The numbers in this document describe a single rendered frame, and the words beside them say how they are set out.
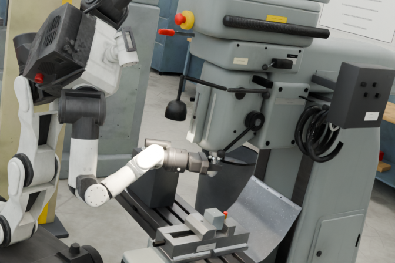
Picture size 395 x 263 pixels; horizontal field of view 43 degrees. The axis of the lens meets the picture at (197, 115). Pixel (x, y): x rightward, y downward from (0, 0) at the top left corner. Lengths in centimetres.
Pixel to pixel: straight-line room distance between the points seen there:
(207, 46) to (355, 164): 84
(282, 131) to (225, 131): 25
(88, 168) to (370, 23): 537
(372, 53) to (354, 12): 473
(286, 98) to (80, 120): 72
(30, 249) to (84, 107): 101
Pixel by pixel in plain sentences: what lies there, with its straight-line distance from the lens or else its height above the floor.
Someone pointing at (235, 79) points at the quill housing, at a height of 160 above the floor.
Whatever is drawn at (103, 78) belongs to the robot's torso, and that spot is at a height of 151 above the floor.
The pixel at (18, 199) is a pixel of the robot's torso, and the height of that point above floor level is 91.
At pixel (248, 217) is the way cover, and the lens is 222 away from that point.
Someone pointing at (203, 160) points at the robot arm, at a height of 127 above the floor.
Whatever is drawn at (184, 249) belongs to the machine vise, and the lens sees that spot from 183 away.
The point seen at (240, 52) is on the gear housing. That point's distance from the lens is 164.
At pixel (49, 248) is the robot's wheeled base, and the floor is 57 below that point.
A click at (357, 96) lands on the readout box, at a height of 163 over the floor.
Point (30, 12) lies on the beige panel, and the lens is 325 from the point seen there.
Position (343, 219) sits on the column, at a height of 104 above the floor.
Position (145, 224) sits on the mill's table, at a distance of 214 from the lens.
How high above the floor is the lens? 191
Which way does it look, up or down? 16 degrees down
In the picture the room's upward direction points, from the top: 11 degrees clockwise
